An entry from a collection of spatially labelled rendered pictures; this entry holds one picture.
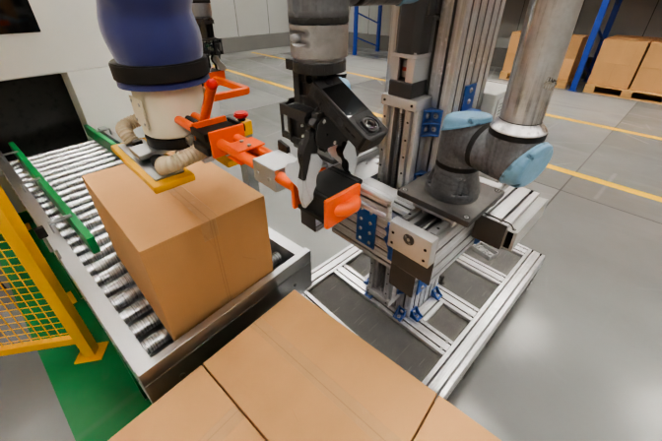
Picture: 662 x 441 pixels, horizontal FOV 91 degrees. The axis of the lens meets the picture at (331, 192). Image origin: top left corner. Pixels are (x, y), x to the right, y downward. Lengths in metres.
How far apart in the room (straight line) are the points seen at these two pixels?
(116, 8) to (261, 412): 1.04
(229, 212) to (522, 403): 1.50
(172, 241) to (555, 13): 1.01
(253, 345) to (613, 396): 1.61
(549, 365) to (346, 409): 1.23
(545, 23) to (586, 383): 1.69
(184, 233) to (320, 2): 0.78
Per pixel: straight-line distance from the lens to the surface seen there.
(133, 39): 0.88
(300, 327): 1.23
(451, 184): 0.94
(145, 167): 0.96
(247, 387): 1.14
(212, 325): 1.23
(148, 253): 1.02
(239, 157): 0.67
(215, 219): 1.06
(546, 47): 0.77
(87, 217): 2.12
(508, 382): 1.92
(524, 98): 0.79
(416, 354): 1.60
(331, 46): 0.43
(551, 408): 1.94
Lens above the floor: 1.53
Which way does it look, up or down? 32 degrees down
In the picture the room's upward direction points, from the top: straight up
